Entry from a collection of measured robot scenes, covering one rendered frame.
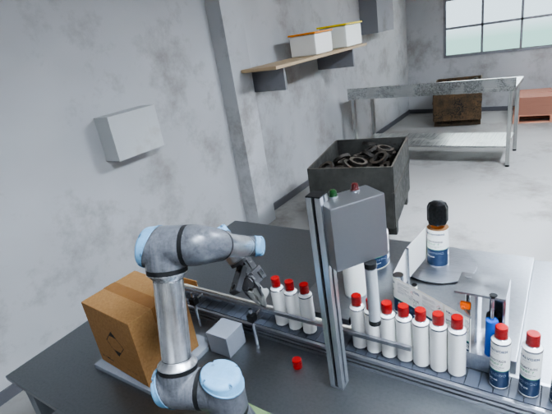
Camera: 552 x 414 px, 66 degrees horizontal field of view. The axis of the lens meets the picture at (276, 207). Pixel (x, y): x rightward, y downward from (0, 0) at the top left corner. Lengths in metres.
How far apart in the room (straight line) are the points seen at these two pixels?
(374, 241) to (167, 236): 0.57
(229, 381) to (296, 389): 0.33
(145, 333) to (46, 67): 2.17
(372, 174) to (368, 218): 2.72
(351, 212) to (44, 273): 2.54
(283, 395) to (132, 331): 0.54
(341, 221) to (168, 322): 0.55
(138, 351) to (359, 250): 0.82
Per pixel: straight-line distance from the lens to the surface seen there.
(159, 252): 1.19
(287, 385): 1.54
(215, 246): 1.17
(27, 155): 3.18
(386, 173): 3.87
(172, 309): 1.25
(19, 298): 3.29
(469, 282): 1.42
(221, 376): 1.28
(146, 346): 1.59
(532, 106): 8.05
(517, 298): 1.84
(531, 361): 1.38
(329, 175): 3.99
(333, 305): 1.29
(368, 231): 1.19
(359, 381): 1.53
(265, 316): 1.76
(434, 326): 1.39
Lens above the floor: 1.91
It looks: 22 degrees down
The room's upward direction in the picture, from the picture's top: 9 degrees counter-clockwise
